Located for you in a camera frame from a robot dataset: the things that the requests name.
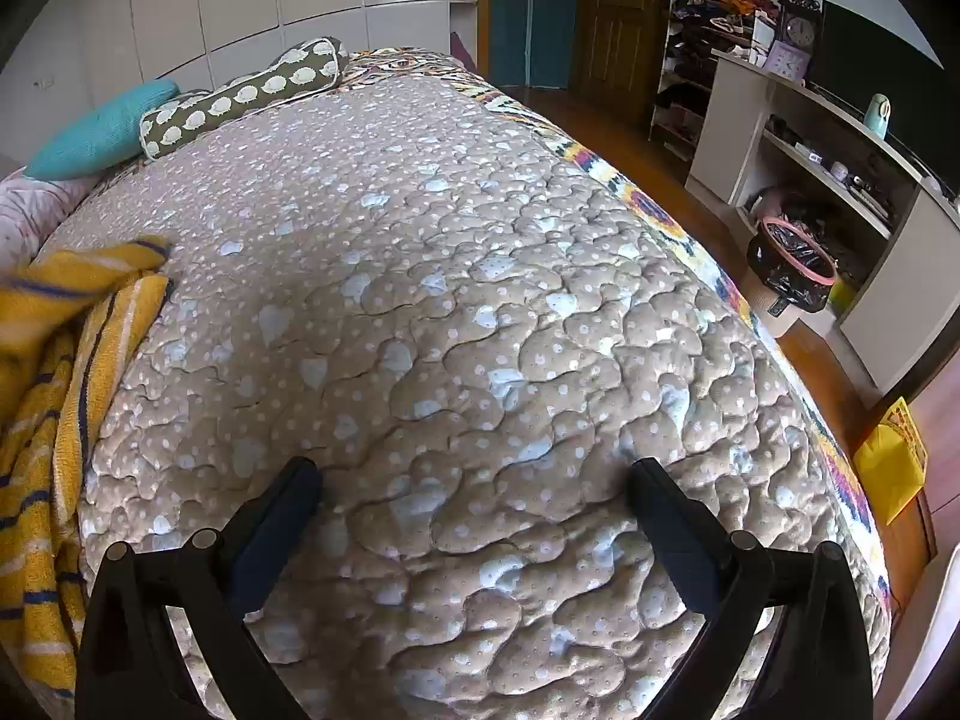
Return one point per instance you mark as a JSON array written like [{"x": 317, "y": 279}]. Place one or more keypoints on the teal pillow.
[{"x": 97, "y": 131}]

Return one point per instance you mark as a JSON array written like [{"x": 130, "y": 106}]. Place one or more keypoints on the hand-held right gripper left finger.
[{"x": 276, "y": 534}]

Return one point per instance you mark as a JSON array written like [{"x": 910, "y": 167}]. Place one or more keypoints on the yellow striped knit garment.
[{"x": 45, "y": 405}]

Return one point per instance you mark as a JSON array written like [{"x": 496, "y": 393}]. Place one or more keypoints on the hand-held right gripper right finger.
[{"x": 675, "y": 540}]

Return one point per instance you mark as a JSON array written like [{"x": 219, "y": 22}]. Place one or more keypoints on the dark ornate table clock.
[{"x": 801, "y": 30}]

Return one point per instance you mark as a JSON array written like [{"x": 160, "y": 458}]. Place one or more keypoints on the white television cabinet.
[{"x": 720, "y": 127}]

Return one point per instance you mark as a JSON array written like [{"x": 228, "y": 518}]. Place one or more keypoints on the white rack with clothes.
[{"x": 682, "y": 101}]

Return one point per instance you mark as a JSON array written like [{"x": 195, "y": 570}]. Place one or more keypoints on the trash bin with black bag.
[{"x": 787, "y": 277}]

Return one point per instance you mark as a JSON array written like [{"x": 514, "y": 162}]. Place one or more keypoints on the teal door panel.
[{"x": 532, "y": 15}]

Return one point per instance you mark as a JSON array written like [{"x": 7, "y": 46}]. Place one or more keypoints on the purple alarm clock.
[{"x": 787, "y": 60}]

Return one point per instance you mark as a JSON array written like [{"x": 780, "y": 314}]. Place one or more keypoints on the beige quilted dotted bedspread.
[{"x": 450, "y": 277}]

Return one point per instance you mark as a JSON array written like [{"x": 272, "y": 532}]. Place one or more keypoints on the green white-dotted bolster pillow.
[{"x": 247, "y": 94}]

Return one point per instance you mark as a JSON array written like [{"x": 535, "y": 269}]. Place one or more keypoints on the black television screen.
[{"x": 885, "y": 67}]

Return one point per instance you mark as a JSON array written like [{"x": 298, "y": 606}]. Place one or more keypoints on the mint green bottle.
[{"x": 876, "y": 118}]

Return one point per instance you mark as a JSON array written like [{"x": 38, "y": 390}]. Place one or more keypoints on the pink floral duvet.
[{"x": 30, "y": 217}]

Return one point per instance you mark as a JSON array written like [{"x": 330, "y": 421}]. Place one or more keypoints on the yellow bag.
[{"x": 889, "y": 465}]

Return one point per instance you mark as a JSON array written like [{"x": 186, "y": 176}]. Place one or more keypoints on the brown wooden door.
[{"x": 615, "y": 15}]

